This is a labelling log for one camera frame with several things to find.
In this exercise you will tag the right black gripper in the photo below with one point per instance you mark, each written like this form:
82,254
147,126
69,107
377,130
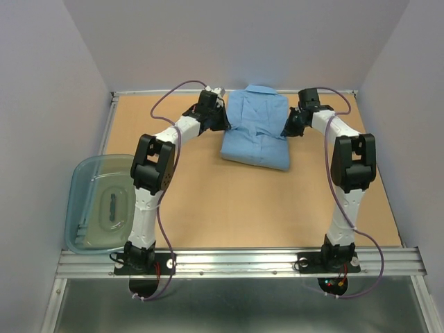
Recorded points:
288,129

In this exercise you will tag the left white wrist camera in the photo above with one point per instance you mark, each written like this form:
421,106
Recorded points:
219,91

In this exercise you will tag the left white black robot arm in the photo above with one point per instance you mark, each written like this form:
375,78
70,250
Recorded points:
152,170

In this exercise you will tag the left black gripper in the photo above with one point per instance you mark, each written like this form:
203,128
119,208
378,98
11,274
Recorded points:
223,125

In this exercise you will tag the clear blue plastic bin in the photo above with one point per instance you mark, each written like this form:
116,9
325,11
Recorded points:
101,205

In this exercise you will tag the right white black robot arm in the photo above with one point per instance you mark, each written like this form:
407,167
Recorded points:
351,168

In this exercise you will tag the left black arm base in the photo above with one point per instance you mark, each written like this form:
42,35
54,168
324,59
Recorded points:
160,264

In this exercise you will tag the aluminium front rail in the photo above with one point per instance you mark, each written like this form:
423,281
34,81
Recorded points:
234,263

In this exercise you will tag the light blue long sleeve shirt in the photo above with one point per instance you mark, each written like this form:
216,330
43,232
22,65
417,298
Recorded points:
257,115

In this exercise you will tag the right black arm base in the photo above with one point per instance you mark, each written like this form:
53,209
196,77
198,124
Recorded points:
315,263

